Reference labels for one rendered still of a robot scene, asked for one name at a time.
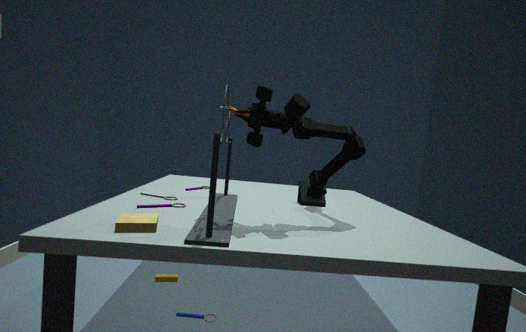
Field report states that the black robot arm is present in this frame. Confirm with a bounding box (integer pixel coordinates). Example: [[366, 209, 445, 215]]
[[278, 93, 366, 200]]

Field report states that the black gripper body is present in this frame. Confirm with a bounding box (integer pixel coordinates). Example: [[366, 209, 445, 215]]
[[246, 86, 282, 147]]

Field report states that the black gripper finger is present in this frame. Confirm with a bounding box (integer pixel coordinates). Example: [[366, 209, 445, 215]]
[[236, 103, 262, 114], [235, 114, 259, 130]]

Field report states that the yellow rectangular block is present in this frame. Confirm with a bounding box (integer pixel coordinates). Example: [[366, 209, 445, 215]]
[[115, 213, 159, 233], [155, 274, 178, 282]]

